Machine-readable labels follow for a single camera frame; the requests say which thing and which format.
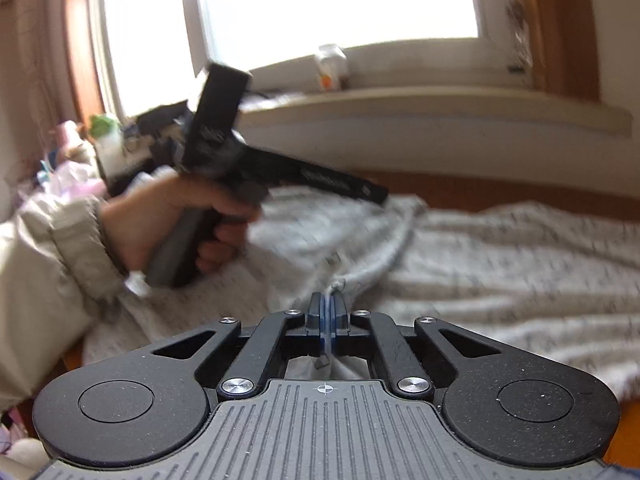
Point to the pale curtain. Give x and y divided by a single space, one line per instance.
30 60

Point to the pink and white clutter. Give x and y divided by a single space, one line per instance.
70 165

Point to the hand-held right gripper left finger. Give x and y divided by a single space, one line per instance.
314 320

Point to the person's left hand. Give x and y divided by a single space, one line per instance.
150 215

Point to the white checker-print pajama garment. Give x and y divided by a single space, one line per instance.
475 270

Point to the white window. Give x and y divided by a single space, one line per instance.
325 5

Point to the white bottle with green top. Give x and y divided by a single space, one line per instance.
107 145

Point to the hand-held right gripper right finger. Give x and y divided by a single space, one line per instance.
341 320

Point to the person's left forearm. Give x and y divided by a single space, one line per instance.
45 270

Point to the beige window sill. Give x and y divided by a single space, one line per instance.
425 110

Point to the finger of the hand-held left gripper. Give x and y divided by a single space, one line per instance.
345 182

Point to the brown wooden window frame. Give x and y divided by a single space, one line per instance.
565 30
75 35

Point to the jar with orange label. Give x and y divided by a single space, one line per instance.
331 67

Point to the flat black device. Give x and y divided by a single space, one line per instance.
160 120

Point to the clear plastic window clip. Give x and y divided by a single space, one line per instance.
517 15

